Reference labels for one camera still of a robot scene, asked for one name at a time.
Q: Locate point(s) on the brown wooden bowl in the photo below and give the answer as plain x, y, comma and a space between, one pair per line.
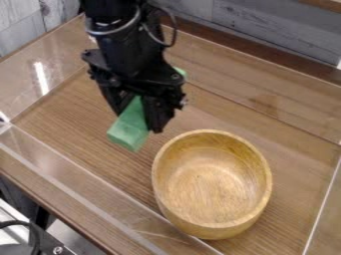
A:
212, 182

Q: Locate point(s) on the green rectangular block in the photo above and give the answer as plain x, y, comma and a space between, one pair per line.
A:
130, 131

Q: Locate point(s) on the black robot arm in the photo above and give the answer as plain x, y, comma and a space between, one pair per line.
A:
122, 16

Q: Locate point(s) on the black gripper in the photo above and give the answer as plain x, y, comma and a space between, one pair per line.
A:
129, 56

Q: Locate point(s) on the grey metal base plate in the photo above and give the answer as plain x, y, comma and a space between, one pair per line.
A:
61, 240

